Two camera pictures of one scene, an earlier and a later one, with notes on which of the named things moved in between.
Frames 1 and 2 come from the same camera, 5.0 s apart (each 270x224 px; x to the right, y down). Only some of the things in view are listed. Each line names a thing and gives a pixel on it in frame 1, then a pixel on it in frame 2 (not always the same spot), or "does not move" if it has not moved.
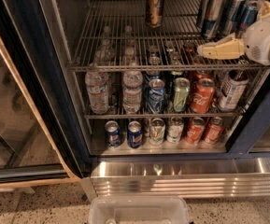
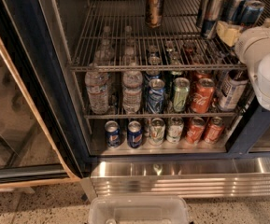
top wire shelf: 115,38 does not move
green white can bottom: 157,132 does not move
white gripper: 261,41 -> 255,45
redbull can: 248,14 does not move
